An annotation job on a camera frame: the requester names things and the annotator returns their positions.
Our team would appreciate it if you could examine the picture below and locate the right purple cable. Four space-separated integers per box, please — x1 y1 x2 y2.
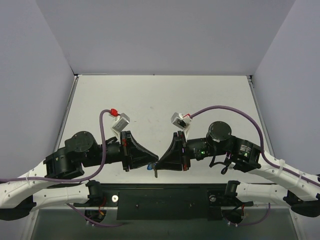
186 104 320 185

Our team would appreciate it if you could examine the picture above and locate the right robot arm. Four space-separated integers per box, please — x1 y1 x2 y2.
153 121 320 218

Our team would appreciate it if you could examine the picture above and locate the blue key tag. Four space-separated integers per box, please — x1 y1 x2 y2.
147 163 155 171

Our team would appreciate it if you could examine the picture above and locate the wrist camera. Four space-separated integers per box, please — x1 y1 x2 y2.
110 113 130 141
170 112 192 138

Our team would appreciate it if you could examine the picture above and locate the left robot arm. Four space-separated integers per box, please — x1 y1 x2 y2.
0 131 159 221

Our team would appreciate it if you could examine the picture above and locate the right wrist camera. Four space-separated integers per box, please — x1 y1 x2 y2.
170 112 192 138

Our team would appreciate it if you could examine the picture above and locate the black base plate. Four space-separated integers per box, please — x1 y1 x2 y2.
67 183 271 222

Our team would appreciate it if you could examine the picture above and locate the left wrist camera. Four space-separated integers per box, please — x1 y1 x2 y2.
110 113 130 141

